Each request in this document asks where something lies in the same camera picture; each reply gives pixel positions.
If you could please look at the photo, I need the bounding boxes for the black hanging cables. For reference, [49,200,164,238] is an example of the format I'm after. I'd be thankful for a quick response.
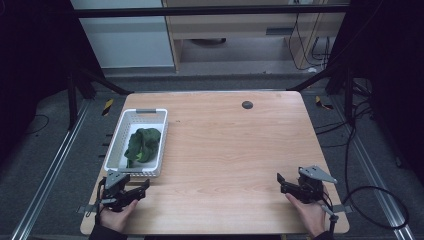
[287,12,332,72]

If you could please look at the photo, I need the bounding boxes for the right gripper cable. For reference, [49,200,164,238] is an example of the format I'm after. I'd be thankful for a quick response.
[320,199,340,235]

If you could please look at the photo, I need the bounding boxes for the person's left hand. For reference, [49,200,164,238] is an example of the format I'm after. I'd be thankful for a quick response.
[98,198,140,234]

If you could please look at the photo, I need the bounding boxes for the black horizontal bar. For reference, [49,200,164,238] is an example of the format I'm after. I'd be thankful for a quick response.
[71,4,350,19]

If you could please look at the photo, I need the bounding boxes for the light wooden desk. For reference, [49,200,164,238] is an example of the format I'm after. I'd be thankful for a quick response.
[161,0,352,73]

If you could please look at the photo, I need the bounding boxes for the person's right hand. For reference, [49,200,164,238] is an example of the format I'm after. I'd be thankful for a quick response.
[284,192,328,239]

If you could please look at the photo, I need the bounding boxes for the black metal stand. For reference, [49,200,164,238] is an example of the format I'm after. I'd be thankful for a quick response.
[287,61,356,125]
[65,62,135,132]

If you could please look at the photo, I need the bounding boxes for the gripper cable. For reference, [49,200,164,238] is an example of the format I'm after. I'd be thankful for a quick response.
[320,199,340,235]
[94,185,104,225]

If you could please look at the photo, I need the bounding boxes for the white cabinet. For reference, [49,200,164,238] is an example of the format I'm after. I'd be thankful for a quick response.
[70,0,176,70]

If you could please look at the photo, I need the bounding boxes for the thin black floor cable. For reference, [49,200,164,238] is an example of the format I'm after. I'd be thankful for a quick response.
[25,113,51,136]

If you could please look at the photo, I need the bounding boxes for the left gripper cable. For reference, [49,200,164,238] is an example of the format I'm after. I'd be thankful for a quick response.
[94,185,104,225]

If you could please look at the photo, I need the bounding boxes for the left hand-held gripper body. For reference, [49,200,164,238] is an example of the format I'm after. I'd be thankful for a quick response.
[98,170,141,213]

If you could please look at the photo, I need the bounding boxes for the grey metal table bracket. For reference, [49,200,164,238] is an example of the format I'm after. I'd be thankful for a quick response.
[76,204,102,215]
[332,204,353,214]

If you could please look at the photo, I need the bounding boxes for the green leafy vegetable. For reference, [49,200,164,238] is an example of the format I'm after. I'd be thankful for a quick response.
[123,127,162,169]

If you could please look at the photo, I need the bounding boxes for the black curtain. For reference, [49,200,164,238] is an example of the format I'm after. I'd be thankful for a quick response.
[328,0,424,188]
[0,0,104,168]

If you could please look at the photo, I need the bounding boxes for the aluminium floor rail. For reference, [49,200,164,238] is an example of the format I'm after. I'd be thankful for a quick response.
[329,95,415,240]
[9,98,92,240]

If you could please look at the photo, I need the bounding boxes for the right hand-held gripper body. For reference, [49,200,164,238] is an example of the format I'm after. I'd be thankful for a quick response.
[289,165,338,205]

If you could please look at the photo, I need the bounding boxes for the white plastic basket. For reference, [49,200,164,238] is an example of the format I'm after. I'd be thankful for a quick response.
[103,107,169,178]

